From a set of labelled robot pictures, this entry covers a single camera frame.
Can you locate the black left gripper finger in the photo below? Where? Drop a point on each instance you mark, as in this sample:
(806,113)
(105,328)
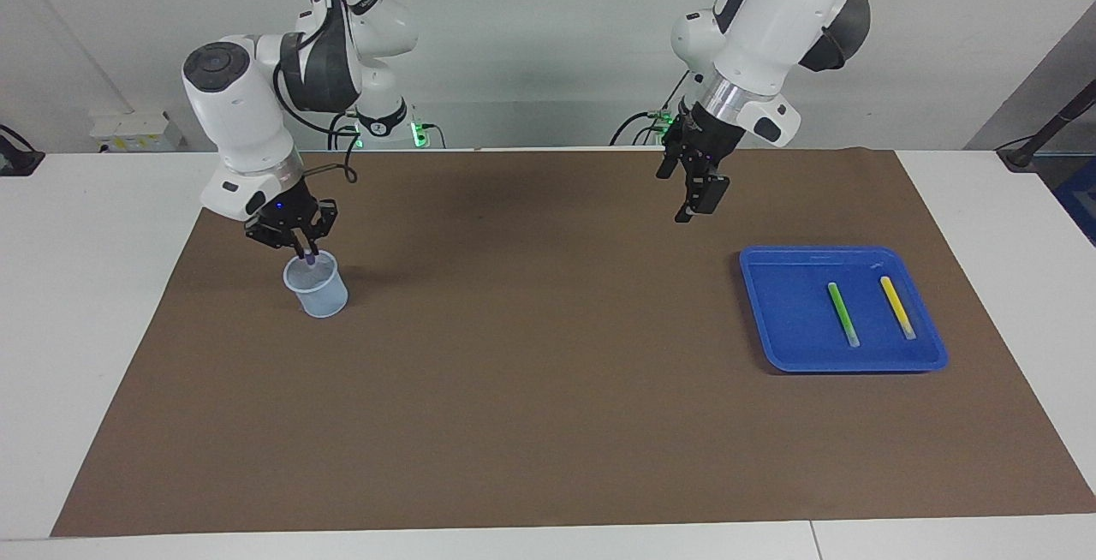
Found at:
(704,199)
(668,166)

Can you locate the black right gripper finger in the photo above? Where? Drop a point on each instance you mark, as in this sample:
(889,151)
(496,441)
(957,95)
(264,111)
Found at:
(316,241)
(300,248)

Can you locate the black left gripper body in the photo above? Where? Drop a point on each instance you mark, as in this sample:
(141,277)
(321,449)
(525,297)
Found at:
(702,140)

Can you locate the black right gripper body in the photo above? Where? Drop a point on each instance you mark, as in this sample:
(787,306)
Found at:
(295,217)

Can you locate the green pen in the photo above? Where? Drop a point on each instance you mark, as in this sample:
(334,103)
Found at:
(843,314)

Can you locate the yellow pen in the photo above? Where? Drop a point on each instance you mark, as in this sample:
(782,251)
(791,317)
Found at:
(896,307)

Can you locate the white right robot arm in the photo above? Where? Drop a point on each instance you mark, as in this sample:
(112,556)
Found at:
(240,115)

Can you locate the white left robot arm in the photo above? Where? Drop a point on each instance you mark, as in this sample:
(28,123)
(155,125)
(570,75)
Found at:
(771,20)

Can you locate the blue plastic tray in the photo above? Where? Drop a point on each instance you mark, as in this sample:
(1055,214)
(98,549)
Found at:
(788,320)

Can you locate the translucent plastic cup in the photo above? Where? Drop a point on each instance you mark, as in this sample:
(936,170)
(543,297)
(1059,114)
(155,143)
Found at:
(325,303)

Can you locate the white power strip box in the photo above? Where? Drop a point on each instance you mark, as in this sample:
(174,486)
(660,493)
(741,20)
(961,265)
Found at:
(137,132)

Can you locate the brown table mat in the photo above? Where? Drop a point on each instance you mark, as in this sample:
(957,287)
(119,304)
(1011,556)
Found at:
(548,372)

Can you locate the black clamp device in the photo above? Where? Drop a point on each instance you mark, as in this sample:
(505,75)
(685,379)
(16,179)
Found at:
(17,157)

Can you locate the black stand pole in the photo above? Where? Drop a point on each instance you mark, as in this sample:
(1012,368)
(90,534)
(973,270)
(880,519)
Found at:
(1053,128)

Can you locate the blue crate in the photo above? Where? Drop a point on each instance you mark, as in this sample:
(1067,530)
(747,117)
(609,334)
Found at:
(1081,200)

